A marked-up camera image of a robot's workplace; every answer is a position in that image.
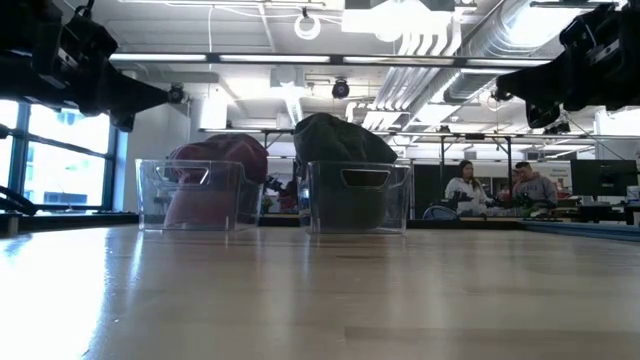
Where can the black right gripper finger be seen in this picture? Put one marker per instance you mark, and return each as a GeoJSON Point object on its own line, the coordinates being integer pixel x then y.
{"type": "Point", "coordinates": [542, 115]}
{"type": "Point", "coordinates": [540, 85]}

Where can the person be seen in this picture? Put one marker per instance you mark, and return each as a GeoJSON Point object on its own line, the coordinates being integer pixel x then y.
{"type": "Point", "coordinates": [537, 187]}
{"type": "Point", "coordinates": [465, 192]}

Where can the black computer monitor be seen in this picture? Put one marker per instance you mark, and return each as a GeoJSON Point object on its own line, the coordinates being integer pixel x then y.
{"type": "Point", "coordinates": [602, 177]}

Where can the cluttered workbench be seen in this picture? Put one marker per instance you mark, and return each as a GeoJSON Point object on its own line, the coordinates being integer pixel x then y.
{"type": "Point", "coordinates": [565, 210]}

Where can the clear plastic bin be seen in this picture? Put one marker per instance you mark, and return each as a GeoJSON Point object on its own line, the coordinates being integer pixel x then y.
{"type": "Point", "coordinates": [150, 220]}
{"type": "Point", "coordinates": [402, 200]}

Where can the blue-rimmed chair back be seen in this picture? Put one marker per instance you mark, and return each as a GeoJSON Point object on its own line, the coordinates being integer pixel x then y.
{"type": "Point", "coordinates": [440, 213]}

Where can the black overhead rig bar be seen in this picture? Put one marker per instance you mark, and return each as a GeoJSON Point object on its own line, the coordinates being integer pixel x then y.
{"type": "Point", "coordinates": [335, 59]}

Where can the black device on rail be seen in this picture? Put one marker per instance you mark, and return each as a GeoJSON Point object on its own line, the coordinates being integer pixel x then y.
{"type": "Point", "coordinates": [557, 128]}

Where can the black hanging round camera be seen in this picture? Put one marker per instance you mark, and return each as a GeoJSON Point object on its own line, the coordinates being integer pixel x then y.
{"type": "Point", "coordinates": [176, 94]}
{"type": "Point", "coordinates": [341, 89]}

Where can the black metal rig frame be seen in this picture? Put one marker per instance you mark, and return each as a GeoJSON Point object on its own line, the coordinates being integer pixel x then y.
{"type": "Point", "coordinates": [509, 160]}

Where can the black aluminium table frame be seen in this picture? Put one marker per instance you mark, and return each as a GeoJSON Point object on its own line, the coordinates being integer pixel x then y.
{"type": "Point", "coordinates": [75, 222]}

